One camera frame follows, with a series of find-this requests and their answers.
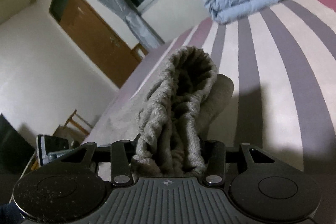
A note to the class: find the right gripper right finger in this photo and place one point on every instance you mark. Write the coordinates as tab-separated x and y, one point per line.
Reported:
214	155

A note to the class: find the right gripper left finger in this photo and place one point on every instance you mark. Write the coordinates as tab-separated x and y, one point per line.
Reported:
121	153

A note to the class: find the grey pants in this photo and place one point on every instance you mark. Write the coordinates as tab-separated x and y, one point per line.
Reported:
169	115

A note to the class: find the small device on stand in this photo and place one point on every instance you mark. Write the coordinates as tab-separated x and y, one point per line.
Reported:
50	148

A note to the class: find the wooden chair by curtain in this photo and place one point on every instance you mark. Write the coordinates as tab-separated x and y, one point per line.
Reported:
139	52

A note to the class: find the dark cabinet corner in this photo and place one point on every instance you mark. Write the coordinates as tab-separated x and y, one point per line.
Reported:
15	150

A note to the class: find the striped bed sheet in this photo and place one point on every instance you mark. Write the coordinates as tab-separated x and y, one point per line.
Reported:
282	62

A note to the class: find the brown wooden door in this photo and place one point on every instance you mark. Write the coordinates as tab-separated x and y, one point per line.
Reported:
95	38

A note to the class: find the wooden chair by wall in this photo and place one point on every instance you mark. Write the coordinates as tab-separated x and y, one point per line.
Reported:
75	125

